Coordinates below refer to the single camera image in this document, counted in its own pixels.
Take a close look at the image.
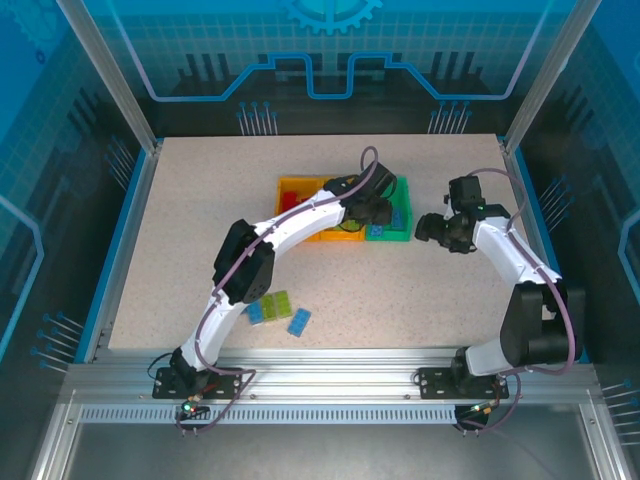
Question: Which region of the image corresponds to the green plastic bin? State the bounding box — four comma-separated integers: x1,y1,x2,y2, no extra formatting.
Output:
363,173,415,245

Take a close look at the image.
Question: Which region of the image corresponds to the yellow plastic bin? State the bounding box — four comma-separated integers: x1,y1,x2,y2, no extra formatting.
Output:
277,174,326,245

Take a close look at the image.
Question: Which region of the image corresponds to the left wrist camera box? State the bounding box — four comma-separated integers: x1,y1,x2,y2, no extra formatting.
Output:
368,162,400,197

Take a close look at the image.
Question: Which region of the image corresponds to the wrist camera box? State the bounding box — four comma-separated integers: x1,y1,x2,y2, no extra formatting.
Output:
368,162,400,197
446,174,485,212

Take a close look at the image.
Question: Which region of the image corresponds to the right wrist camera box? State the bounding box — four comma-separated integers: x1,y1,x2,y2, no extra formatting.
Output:
446,174,485,212

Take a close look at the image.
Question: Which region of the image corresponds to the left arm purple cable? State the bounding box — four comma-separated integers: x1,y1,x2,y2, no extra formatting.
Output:
174,145,381,437

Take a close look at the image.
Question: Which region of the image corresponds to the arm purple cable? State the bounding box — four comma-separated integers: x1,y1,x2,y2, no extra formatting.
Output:
462,168,576,436
174,145,381,437

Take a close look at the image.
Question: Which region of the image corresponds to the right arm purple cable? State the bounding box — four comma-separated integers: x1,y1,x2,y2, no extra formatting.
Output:
462,168,576,436

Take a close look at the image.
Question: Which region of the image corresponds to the aluminium side rail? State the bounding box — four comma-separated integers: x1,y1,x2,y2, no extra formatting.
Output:
499,142,591,364
82,142,164,364

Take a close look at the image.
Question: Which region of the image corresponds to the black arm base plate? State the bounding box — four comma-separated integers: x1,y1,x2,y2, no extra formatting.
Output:
152,367,244,400
417,366,510,400

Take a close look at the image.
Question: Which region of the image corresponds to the aluminium mounting rail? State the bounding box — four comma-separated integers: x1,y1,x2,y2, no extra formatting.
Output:
64,348,601,407

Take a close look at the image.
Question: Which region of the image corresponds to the aluminium frame post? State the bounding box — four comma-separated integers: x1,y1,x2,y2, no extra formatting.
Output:
56,0,164,154
501,0,600,154

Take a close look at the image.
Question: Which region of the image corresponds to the slotted cable duct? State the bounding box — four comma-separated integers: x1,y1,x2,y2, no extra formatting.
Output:
79,405,459,424

